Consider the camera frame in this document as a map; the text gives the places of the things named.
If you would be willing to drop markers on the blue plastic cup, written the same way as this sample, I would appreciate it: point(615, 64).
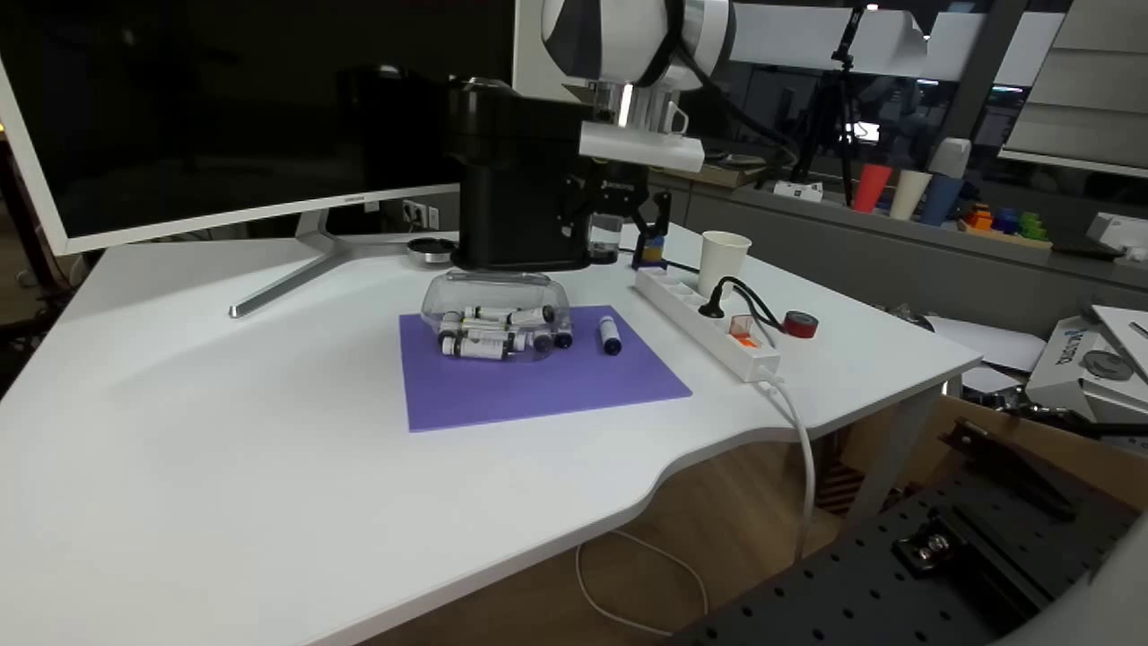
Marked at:
point(942, 199)

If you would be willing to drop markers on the white curved monitor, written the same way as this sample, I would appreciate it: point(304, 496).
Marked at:
point(240, 120)

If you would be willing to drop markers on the blue toy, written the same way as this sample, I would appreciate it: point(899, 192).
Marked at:
point(1005, 219)

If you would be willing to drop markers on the black coffee machine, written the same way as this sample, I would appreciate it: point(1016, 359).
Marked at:
point(522, 181)

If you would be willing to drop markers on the white power strip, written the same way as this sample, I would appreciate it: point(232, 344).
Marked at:
point(695, 318)

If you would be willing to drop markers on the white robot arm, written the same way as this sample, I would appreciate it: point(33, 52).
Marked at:
point(621, 39)

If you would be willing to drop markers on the red tape roll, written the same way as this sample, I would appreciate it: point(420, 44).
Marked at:
point(800, 324)

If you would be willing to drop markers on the clear plastic cup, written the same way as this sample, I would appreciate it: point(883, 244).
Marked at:
point(607, 234)

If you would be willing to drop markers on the black perforated breadboard table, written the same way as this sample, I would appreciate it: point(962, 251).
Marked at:
point(908, 575)

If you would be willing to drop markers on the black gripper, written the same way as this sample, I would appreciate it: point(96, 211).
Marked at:
point(621, 192)

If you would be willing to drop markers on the white paper cup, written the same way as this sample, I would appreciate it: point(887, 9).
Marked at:
point(722, 254)

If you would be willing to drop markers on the red plastic cup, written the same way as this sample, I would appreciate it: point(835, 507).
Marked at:
point(873, 187)

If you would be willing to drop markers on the small dark capped bottle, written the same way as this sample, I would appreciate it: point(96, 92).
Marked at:
point(545, 342)
point(566, 337)

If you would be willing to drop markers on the orange toy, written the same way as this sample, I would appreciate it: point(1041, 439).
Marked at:
point(980, 215)

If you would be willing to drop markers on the purple mat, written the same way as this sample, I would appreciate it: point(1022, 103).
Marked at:
point(541, 388)

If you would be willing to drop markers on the white printed paper stack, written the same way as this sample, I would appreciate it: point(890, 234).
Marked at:
point(1095, 359)

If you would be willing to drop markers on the white wrist mount plate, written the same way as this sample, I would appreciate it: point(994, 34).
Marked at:
point(639, 146)

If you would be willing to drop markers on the cream plastic cup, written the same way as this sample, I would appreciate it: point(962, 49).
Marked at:
point(908, 196)

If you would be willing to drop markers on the green toy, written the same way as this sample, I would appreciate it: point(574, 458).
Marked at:
point(1035, 222)

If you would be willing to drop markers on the small blue yellow bottle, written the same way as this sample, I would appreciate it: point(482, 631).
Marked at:
point(651, 251)

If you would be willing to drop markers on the large white labelled bottle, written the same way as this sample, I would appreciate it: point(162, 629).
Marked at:
point(482, 344)

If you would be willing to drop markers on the black tripod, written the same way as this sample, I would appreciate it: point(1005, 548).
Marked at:
point(839, 103)

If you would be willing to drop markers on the small black round dish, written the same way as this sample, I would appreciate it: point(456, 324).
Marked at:
point(433, 247)

